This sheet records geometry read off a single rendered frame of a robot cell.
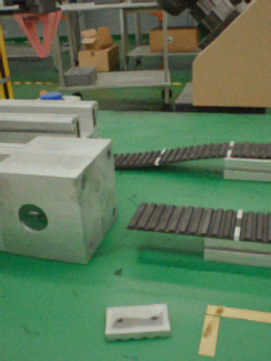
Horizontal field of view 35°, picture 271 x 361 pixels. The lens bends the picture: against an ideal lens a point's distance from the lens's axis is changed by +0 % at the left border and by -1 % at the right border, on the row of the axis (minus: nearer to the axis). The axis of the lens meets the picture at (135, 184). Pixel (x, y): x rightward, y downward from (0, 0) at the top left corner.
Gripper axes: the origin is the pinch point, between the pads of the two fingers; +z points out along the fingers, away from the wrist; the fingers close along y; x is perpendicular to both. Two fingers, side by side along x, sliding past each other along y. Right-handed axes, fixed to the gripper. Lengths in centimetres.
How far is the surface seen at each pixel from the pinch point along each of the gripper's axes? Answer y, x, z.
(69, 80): -251, -120, 59
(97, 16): -725, -283, 44
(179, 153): 11.9, 26.1, 12.3
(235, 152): 13.3, 33.9, 11.1
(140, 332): 44, 30, 14
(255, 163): 14.2, 36.6, 12.1
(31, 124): 17.8, 6.8, 7.0
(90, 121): 10.4, 12.3, 8.5
